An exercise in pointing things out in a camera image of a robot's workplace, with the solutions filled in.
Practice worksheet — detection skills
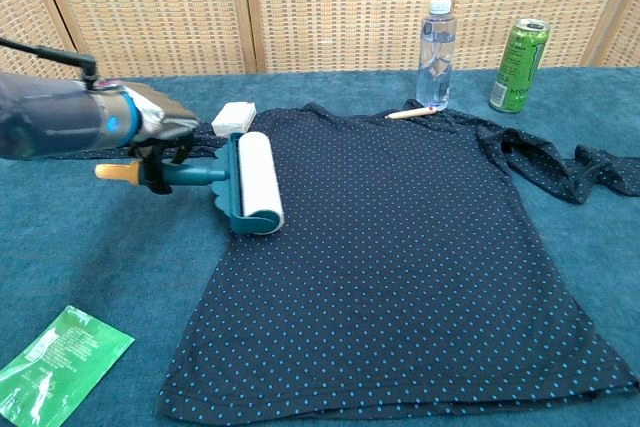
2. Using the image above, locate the small white box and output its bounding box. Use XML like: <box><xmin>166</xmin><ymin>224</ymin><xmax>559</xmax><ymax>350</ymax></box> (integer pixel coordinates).
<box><xmin>210</xmin><ymin>101</ymin><xmax>258</xmax><ymax>137</ymax></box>

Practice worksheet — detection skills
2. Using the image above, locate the clear plastic water bottle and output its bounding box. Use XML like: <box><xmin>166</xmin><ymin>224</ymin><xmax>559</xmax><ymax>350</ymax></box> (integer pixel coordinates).
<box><xmin>415</xmin><ymin>0</ymin><xmax>459</xmax><ymax>111</ymax></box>

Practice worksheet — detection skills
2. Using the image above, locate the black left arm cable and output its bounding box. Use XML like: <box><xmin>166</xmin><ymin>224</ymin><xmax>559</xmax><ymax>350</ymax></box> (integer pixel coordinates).
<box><xmin>0</xmin><ymin>35</ymin><xmax>99</xmax><ymax>86</ymax></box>

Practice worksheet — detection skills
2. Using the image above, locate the green foil packet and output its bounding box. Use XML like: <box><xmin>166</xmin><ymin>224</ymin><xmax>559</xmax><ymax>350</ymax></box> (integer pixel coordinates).
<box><xmin>0</xmin><ymin>304</ymin><xmax>136</xmax><ymax>427</ymax></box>

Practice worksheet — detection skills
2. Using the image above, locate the green drink can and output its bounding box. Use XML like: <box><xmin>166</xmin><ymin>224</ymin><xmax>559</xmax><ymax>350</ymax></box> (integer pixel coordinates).
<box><xmin>488</xmin><ymin>17</ymin><xmax>551</xmax><ymax>114</ymax></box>

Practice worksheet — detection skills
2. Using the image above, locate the blue carpet table cover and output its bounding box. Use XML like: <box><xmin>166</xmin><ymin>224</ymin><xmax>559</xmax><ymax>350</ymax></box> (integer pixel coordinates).
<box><xmin>0</xmin><ymin>65</ymin><xmax>640</xmax><ymax>427</ymax></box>

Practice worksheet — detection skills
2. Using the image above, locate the dark polka dot shirt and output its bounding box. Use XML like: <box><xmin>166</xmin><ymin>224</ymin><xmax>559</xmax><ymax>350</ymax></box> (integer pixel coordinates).
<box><xmin>69</xmin><ymin>101</ymin><xmax>640</xmax><ymax>422</ymax></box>

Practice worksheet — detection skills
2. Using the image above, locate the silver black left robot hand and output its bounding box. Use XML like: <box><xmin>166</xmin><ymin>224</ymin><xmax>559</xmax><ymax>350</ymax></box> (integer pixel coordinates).
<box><xmin>119</xmin><ymin>84</ymin><xmax>201</xmax><ymax>196</ymax></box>

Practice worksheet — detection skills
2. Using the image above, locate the teal white lint roller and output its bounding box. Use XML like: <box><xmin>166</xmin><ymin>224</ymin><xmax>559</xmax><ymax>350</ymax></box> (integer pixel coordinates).
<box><xmin>94</xmin><ymin>130</ymin><xmax>286</xmax><ymax>237</ymax></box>

